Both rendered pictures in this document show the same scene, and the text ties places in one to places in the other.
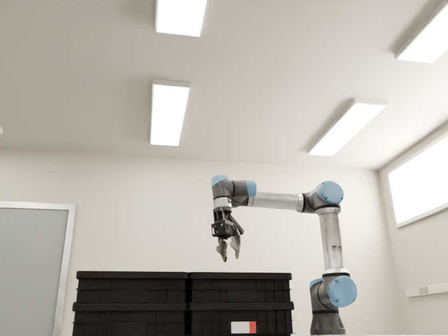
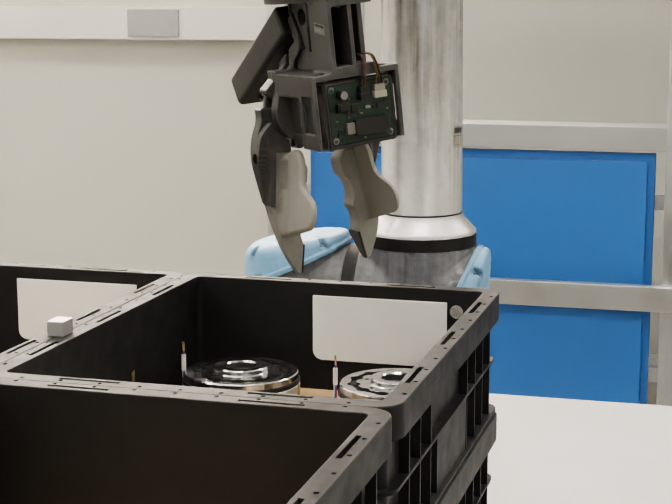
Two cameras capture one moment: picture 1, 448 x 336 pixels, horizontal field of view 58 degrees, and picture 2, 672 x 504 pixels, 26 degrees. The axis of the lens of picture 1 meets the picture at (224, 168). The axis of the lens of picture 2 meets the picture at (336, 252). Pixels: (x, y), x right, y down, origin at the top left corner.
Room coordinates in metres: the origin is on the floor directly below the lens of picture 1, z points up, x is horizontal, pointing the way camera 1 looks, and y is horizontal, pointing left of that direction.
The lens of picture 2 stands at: (1.18, 0.95, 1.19)
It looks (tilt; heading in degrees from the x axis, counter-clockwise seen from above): 10 degrees down; 296
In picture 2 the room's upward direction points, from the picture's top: straight up
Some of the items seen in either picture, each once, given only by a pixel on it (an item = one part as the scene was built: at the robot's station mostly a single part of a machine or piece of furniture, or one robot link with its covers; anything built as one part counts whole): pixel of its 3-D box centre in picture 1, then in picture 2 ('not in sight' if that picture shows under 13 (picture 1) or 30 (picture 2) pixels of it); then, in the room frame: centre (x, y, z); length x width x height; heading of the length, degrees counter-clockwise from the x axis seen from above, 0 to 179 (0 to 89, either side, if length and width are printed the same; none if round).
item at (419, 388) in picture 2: (234, 280); (273, 341); (1.72, -0.04, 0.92); 0.40 x 0.30 x 0.02; 100
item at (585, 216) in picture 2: not in sight; (475, 282); (2.23, -1.87, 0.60); 0.72 x 0.03 x 0.56; 11
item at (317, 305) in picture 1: (324, 294); (304, 290); (1.90, -0.44, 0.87); 0.13 x 0.12 x 0.14; 13
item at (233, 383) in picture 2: not in sight; (241, 373); (1.80, -0.14, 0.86); 0.10 x 0.10 x 0.01
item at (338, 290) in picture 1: (331, 241); (419, 100); (1.78, -0.46, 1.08); 0.15 x 0.12 x 0.55; 13
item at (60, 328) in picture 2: not in sight; (60, 326); (1.85, 0.06, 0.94); 0.02 x 0.01 x 0.01; 100
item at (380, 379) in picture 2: not in sight; (398, 380); (1.66, -0.16, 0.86); 0.05 x 0.05 x 0.01
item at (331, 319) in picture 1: (326, 322); not in sight; (1.90, -0.44, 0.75); 0.15 x 0.15 x 0.10
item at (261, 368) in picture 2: not in sight; (241, 368); (1.80, -0.14, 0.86); 0.05 x 0.05 x 0.01
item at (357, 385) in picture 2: not in sight; (398, 385); (1.66, -0.16, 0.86); 0.10 x 0.10 x 0.01
